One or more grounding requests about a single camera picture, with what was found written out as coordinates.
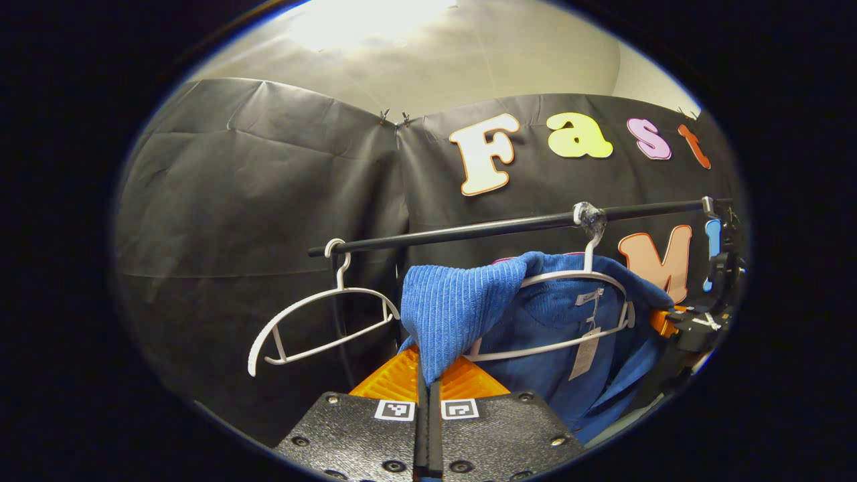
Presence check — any black clothes rack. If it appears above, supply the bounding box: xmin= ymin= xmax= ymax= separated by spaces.
xmin=308 ymin=196 xmax=734 ymax=322

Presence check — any white hanger with taped hook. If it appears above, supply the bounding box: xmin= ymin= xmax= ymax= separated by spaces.
xmin=469 ymin=201 xmax=637 ymax=364

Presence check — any blue corduroy shirt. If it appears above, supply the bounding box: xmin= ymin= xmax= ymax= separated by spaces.
xmin=398 ymin=251 xmax=677 ymax=447

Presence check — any white empty hanger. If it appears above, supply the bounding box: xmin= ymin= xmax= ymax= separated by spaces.
xmin=248 ymin=238 xmax=401 ymax=378

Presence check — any ceiling light panel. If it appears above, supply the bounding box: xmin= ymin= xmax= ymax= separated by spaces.
xmin=288 ymin=0 xmax=464 ymax=52

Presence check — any black backdrop cloth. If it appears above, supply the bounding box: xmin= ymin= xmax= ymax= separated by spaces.
xmin=110 ymin=77 xmax=745 ymax=447

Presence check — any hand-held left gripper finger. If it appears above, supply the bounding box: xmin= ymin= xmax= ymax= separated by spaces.
xmin=428 ymin=355 xmax=587 ymax=482
xmin=275 ymin=345 xmax=430 ymax=482

